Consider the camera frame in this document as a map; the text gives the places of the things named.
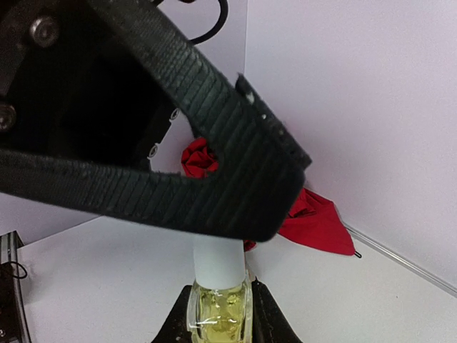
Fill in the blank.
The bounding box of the grey nail polish cap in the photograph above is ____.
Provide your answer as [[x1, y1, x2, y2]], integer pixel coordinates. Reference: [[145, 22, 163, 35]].
[[193, 235, 246, 289]]

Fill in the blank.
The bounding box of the red cloth garment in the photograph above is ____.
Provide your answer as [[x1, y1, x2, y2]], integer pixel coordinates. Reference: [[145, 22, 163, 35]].
[[181, 138, 356, 256]]

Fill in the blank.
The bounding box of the yellow nail polish bottle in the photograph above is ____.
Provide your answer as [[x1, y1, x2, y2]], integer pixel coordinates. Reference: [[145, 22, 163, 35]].
[[186, 277, 253, 343]]

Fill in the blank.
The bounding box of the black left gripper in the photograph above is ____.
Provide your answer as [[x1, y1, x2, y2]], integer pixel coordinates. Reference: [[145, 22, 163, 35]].
[[1, 1, 174, 171]]

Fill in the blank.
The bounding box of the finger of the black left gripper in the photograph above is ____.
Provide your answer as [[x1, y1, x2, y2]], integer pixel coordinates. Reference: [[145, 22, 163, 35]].
[[1, 1, 311, 242]]

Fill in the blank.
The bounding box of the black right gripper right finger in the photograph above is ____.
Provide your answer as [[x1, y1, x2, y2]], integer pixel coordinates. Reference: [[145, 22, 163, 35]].
[[251, 279, 302, 343]]

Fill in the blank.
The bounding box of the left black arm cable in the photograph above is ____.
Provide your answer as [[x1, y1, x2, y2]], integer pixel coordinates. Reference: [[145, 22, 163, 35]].
[[178, 0, 229, 46]]

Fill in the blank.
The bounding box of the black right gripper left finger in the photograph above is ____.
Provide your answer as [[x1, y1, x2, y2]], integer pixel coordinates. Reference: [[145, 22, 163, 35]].
[[152, 285, 191, 343]]

